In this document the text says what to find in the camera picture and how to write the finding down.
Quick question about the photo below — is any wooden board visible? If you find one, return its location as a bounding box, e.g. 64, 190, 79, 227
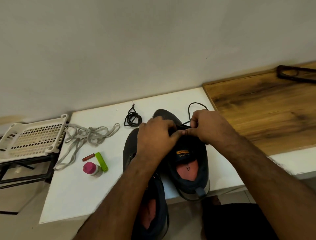
202, 62, 316, 156

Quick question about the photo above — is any person's left hand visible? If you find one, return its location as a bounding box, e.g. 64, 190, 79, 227
135, 116, 184, 170

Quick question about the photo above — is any black metal rack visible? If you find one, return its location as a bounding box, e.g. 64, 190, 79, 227
0, 124, 67, 216

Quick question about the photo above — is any person's left forearm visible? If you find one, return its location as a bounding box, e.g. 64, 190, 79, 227
71, 158, 161, 240

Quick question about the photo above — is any person's right hand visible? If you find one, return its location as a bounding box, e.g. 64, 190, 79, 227
184, 109, 243, 149

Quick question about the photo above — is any white perforated plastic tray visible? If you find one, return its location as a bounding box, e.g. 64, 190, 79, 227
0, 114, 70, 164

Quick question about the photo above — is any black shoelace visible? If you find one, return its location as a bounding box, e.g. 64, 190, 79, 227
170, 102, 209, 136
124, 101, 143, 128

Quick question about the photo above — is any person's right forearm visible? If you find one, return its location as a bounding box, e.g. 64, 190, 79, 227
227, 134, 316, 240

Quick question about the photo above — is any pink capped white bottle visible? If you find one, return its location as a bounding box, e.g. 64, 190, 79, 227
82, 161, 103, 178

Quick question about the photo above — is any dark sneaker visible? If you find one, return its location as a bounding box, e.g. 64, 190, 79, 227
122, 128, 170, 240
152, 109, 211, 201

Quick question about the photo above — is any green marker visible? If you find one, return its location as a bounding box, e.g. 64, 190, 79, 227
95, 152, 109, 173

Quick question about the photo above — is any grey shoelaces bundle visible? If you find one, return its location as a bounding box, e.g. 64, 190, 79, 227
53, 123, 121, 172

